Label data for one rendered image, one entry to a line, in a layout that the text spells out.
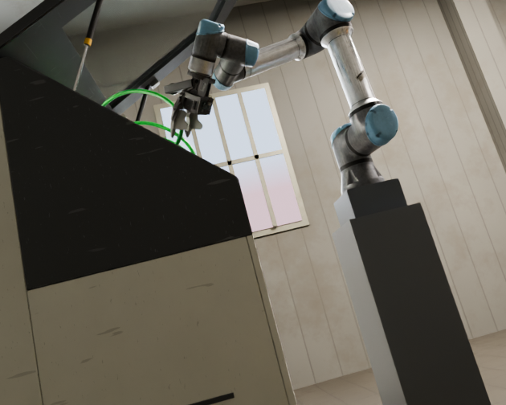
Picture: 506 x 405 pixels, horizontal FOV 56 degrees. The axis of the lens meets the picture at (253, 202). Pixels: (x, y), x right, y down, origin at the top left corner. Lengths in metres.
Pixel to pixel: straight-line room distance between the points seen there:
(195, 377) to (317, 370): 2.72
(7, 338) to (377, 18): 4.30
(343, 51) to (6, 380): 1.34
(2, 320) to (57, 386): 0.21
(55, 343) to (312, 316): 2.81
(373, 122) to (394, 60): 3.24
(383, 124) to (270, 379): 0.83
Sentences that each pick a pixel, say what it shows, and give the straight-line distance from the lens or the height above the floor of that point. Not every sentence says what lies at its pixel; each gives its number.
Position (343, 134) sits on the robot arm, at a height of 1.09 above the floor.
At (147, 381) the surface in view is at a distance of 1.24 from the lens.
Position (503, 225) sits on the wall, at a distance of 4.58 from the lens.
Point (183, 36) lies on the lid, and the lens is 2.15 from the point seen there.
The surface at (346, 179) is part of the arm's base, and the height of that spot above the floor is 0.95.
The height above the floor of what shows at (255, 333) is 0.55.
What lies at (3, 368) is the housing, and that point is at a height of 0.62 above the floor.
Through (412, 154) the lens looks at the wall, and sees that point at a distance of 4.40.
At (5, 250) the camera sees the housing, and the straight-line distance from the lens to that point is 1.36.
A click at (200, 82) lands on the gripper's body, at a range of 1.49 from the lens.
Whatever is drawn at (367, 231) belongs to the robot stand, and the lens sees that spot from 1.51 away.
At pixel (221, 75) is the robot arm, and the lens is 1.58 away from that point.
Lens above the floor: 0.59
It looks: 13 degrees up
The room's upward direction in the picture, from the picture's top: 15 degrees counter-clockwise
